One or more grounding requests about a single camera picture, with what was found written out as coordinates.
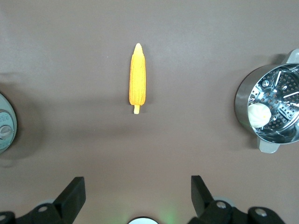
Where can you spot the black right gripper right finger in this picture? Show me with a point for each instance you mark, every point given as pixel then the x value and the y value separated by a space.
pixel 201 198

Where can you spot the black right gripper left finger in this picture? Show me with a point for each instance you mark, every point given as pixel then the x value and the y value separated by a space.
pixel 72 198

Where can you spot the round glass pot lid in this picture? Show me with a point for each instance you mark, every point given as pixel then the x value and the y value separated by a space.
pixel 4 126

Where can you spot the yellow plastic corn cob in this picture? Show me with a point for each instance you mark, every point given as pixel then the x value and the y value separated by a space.
pixel 137 79

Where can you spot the stainless steel steamer pot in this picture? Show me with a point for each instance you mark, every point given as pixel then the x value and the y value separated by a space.
pixel 243 100

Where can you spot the white steamed bun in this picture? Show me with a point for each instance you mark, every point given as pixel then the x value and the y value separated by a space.
pixel 258 115

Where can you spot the perforated metal steamer basket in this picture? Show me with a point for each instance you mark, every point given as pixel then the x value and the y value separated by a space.
pixel 271 98

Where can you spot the brown table mat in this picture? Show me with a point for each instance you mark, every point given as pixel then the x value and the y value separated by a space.
pixel 70 58

